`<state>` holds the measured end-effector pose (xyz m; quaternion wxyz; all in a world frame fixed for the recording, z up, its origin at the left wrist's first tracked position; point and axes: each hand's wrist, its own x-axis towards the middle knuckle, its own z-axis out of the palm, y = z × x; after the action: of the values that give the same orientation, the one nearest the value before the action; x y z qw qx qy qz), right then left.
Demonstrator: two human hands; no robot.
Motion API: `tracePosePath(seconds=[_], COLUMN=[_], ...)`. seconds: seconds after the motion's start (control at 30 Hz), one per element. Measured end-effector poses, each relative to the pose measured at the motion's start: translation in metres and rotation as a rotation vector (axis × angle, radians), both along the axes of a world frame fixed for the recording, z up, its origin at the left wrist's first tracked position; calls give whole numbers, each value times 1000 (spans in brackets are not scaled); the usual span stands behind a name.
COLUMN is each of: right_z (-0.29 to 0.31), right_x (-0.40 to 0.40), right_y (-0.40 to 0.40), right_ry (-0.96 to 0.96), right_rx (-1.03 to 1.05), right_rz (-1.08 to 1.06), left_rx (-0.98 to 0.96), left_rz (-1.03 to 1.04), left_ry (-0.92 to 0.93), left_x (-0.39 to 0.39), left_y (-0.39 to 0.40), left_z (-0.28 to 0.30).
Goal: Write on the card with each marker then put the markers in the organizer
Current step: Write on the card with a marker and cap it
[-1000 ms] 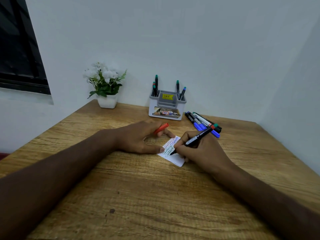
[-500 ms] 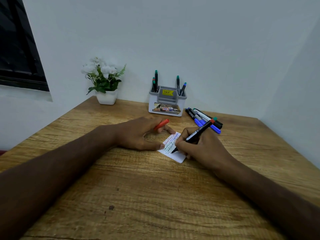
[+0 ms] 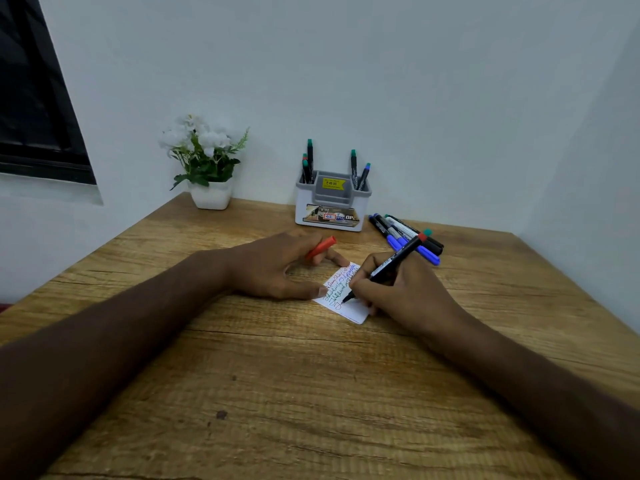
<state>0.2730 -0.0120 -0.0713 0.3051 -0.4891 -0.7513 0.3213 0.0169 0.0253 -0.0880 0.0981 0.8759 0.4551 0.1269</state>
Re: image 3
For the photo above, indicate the person's left hand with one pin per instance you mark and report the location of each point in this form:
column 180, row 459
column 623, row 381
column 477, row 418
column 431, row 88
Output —
column 265, row 267

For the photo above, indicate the person's right hand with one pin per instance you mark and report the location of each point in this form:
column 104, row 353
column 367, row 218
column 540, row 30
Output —
column 415, row 294

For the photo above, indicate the person's right thumb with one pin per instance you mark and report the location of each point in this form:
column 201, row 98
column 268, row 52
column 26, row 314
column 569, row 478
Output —
column 364, row 289

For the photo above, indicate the person's left thumb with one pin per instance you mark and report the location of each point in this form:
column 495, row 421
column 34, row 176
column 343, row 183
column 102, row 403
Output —
column 305, row 291

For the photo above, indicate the white scribbled paper card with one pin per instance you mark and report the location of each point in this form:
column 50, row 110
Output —
column 342, row 302

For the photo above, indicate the red marker cap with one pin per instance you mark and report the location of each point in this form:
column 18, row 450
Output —
column 322, row 247

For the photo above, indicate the black marker with red end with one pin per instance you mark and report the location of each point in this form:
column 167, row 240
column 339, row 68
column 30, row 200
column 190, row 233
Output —
column 304, row 162
column 400, row 254

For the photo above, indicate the person's right forearm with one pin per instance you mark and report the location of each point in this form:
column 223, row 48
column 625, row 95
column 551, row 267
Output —
column 540, row 394

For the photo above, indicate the person's left forearm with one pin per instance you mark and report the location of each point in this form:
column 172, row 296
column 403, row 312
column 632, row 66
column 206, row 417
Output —
column 115, row 339

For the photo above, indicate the black marker with blue cap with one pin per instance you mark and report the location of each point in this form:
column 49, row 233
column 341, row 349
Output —
column 384, row 232
column 427, row 255

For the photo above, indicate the black marker with green cap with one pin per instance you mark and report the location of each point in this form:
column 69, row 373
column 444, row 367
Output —
column 427, row 232

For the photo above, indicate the grey and white pen holder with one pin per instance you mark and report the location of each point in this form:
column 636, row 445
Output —
column 332, row 204

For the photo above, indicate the black marker with blue end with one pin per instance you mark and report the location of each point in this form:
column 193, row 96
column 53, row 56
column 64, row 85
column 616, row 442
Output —
column 364, row 175

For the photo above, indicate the black marker with green end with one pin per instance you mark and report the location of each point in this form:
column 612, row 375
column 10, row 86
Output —
column 306, row 173
column 310, row 157
column 353, row 167

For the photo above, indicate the white flower pot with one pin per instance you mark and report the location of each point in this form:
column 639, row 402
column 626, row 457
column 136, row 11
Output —
column 212, row 194

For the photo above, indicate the white flower plant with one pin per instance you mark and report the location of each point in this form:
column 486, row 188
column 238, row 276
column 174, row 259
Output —
column 205, row 154

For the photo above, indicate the dark window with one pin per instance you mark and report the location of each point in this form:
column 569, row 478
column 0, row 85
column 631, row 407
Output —
column 35, row 89

